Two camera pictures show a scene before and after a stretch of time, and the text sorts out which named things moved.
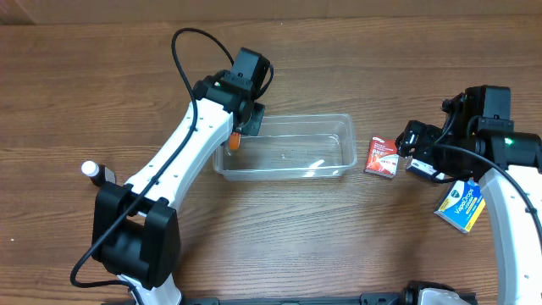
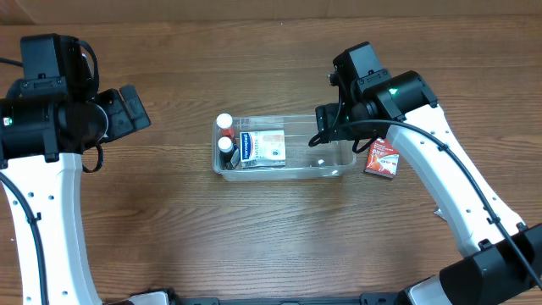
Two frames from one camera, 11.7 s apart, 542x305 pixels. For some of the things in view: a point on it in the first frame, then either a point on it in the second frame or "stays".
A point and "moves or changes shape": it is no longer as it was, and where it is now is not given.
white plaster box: x=428 y=170 moves or changes shape
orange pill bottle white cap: x=235 y=141 moves or changes shape
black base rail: x=366 y=298 stays
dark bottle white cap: x=96 y=172 to x=226 y=151
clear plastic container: x=303 y=147 stays
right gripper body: x=412 y=138 to x=327 y=123
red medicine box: x=382 y=157 stays
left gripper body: x=255 y=119 to x=124 y=113
